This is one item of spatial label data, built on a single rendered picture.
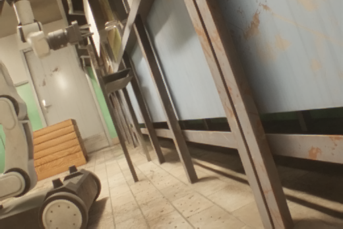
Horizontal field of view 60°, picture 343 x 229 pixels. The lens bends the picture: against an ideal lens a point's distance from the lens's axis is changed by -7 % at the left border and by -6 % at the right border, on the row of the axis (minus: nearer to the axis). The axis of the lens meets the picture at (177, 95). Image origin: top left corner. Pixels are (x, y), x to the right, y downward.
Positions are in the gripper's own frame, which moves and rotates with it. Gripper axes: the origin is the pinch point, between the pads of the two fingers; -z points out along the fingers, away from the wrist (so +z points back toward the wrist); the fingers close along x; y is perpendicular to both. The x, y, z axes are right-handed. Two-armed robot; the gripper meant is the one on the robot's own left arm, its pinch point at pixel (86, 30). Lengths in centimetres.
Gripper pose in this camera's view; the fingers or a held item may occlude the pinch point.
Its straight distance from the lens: 158.7
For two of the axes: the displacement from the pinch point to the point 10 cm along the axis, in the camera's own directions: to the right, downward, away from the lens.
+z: -9.1, 3.3, -2.6
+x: -3.5, -9.4, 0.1
